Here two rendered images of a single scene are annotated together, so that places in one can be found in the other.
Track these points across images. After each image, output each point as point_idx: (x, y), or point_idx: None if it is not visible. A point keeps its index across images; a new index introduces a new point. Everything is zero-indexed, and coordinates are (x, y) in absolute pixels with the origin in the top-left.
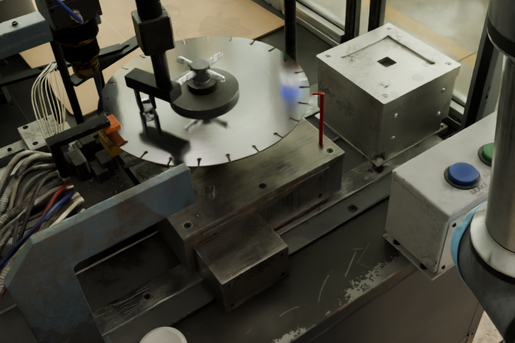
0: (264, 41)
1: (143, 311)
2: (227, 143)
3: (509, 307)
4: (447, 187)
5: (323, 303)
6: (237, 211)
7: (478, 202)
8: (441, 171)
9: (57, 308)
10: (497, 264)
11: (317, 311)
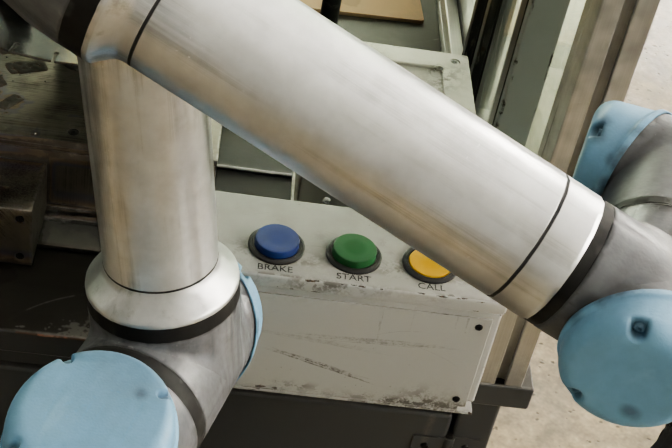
0: (362, 25)
1: None
2: (33, 34)
3: (79, 348)
4: (241, 243)
5: (29, 315)
6: (12, 137)
7: (268, 289)
8: (261, 226)
9: None
10: (88, 278)
11: (12, 317)
